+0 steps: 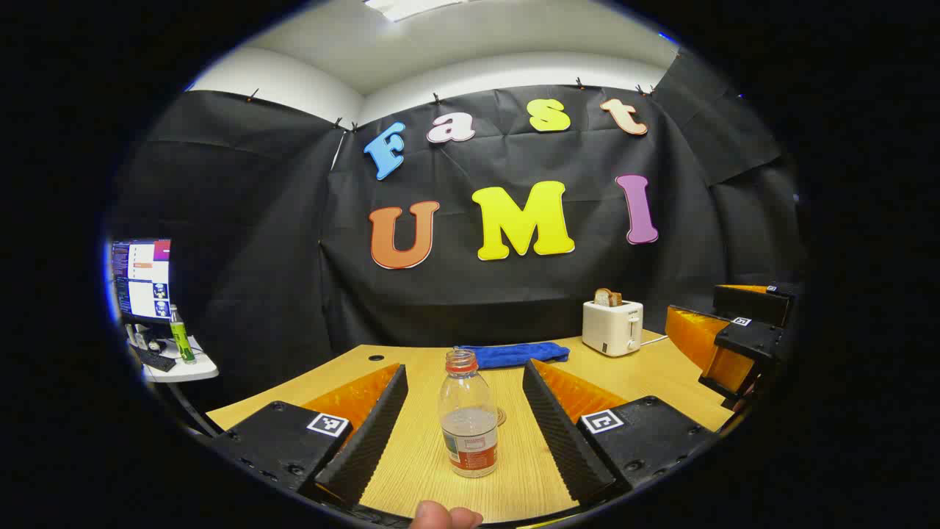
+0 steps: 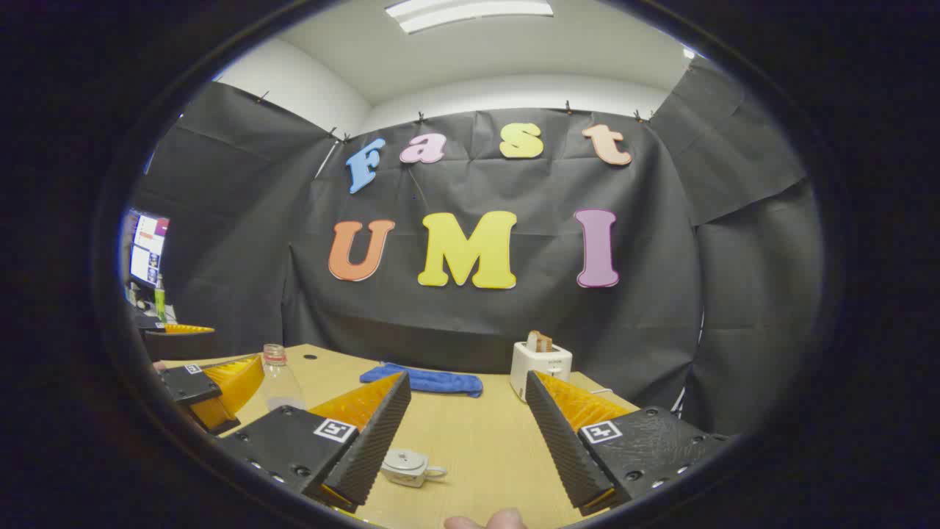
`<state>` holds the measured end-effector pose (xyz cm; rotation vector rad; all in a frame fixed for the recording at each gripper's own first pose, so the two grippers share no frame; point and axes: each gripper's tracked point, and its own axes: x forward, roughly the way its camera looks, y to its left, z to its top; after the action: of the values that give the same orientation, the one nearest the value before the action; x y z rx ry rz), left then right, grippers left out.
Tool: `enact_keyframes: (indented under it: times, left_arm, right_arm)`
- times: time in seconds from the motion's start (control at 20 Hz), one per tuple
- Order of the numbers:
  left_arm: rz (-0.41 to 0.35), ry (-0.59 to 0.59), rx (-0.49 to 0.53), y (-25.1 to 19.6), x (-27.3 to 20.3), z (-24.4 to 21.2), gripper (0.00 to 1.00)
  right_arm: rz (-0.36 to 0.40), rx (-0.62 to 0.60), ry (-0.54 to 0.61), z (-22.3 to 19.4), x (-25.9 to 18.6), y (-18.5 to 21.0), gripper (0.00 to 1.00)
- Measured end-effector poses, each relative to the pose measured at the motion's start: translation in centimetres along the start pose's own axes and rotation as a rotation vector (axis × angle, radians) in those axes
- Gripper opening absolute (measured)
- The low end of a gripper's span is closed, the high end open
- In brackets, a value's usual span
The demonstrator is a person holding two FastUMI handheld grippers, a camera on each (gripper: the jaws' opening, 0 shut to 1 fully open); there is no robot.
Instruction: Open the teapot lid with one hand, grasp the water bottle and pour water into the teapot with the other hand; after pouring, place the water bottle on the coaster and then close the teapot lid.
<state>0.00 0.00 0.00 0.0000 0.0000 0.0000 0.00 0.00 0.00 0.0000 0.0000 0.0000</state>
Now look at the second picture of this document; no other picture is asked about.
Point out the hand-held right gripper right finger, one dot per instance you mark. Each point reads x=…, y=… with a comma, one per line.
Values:
x=558, y=448

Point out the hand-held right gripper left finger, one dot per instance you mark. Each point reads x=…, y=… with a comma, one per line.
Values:
x=382, y=433

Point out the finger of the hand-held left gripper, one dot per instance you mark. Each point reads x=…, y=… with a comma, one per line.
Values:
x=191, y=386
x=180, y=345

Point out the white ceramic teacup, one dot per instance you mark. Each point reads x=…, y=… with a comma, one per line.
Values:
x=407, y=476

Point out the clear plastic water bottle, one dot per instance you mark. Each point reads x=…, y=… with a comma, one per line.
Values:
x=281, y=386

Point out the small green bottle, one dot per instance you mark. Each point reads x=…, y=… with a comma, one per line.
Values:
x=159, y=300

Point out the blue towel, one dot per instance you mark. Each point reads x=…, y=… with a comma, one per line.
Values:
x=433, y=380

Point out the white toaster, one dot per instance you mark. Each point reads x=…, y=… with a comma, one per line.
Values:
x=540, y=364

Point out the computer monitor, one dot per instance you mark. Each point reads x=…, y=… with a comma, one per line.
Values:
x=149, y=250

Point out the bread slice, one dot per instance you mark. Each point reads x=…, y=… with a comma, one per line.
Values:
x=540, y=341

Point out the ceiling light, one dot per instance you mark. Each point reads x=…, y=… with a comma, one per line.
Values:
x=470, y=13

